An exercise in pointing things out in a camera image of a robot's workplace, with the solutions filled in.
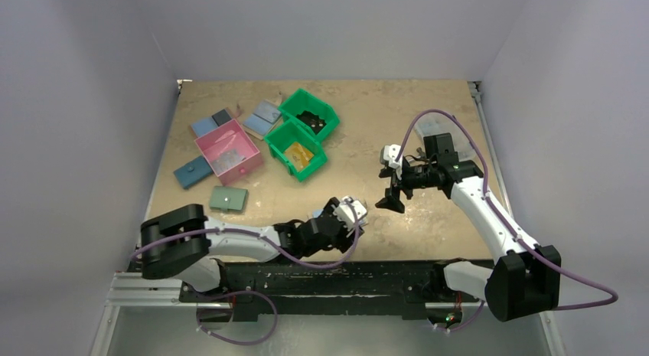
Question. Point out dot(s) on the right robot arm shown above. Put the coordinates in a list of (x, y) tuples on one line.
[(523, 280)]

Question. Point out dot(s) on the green closed card holder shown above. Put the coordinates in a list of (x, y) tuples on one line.
[(224, 198)]

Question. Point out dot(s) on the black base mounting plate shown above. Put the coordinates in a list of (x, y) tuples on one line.
[(373, 288)]

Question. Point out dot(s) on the blue grey open card holder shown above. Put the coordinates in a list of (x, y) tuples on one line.
[(211, 123)]

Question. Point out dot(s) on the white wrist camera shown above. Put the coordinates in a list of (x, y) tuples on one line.
[(352, 213), (390, 157)]

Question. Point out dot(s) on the black parts in bin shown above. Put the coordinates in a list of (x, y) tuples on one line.
[(314, 122)]

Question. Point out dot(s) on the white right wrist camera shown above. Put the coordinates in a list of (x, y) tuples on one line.
[(390, 157)]

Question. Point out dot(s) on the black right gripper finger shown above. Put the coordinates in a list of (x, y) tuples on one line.
[(391, 201), (394, 171)]

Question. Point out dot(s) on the aluminium frame rail right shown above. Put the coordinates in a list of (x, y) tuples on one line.
[(477, 96)]

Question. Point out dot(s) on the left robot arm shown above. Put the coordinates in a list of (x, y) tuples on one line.
[(185, 243)]

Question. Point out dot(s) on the light blue open card holder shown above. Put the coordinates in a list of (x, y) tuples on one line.
[(262, 120)]

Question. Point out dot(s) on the dark blue closed card holder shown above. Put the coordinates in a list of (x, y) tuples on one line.
[(193, 172)]

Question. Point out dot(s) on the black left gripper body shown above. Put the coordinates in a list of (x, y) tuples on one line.
[(340, 240)]

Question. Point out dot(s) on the pink box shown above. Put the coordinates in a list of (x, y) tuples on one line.
[(230, 152)]

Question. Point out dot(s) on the clear plastic screw organizer box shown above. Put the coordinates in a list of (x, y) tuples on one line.
[(434, 124)]

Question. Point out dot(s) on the aluminium frame rail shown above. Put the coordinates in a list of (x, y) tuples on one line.
[(143, 317), (477, 96)]

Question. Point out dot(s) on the yellow card in bin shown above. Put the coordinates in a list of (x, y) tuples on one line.
[(298, 156)]

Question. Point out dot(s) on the aluminium front frame rail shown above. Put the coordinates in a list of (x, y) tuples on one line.
[(143, 317)]

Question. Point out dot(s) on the green bin with yellow card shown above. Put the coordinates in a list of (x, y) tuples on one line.
[(283, 136)]

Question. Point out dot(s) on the green bin with black parts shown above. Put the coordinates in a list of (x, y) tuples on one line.
[(302, 100)]

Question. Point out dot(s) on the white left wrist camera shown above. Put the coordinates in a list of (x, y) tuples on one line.
[(352, 213)]

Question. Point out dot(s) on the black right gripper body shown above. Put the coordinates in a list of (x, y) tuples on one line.
[(396, 182)]

